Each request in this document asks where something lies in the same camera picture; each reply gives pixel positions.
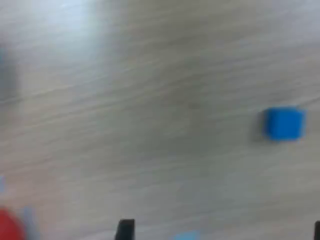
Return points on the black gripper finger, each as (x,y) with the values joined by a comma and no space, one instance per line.
(125,231)
(317,231)

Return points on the small blue cube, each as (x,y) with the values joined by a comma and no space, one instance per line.
(283,123)

